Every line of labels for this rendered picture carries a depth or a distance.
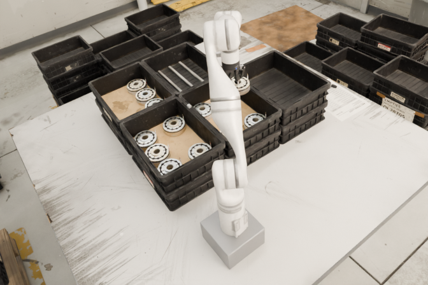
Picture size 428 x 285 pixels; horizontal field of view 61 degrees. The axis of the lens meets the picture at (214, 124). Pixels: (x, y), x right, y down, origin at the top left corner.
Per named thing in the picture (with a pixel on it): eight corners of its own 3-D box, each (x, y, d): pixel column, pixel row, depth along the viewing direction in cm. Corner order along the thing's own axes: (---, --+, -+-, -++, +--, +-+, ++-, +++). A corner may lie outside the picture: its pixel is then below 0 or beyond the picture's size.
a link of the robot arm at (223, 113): (242, 99, 105) (209, 102, 105) (249, 191, 106) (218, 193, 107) (241, 99, 114) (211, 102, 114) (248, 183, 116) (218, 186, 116)
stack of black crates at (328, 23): (372, 63, 306) (381, 27, 283) (348, 78, 295) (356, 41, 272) (334, 46, 331) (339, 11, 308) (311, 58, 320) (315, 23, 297)
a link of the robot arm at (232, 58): (228, 48, 155) (227, 35, 151) (244, 58, 148) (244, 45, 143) (211, 56, 151) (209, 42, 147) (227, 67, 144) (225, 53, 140)
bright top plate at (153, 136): (161, 139, 159) (160, 137, 159) (142, 151, 155) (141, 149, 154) (148, 128, 165) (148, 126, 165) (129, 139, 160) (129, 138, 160)
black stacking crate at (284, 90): (328, 103, 173) (332, 84, 166) (283, 130, 162) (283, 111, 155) (274, 68, 199) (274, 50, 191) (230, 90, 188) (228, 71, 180)
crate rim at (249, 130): (283, 114, 156) (283, 111, 154) (227, 146, 145) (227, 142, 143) (228, 74, 181) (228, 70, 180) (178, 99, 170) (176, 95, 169)
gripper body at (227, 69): (227, 65, 144) (228, 84, 150) (244, 57, 147) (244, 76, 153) (216, 58, 149) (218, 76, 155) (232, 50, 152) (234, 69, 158)
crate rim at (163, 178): (227, 146, 145) (227, 142, 143) (162, 184, 134) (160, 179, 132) (177, 99, 170) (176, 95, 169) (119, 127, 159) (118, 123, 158)
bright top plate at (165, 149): (172, 155, 151) (172, 154, 151) (150, 165, 148) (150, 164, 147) (163, 140, 158) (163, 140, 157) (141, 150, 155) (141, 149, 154)
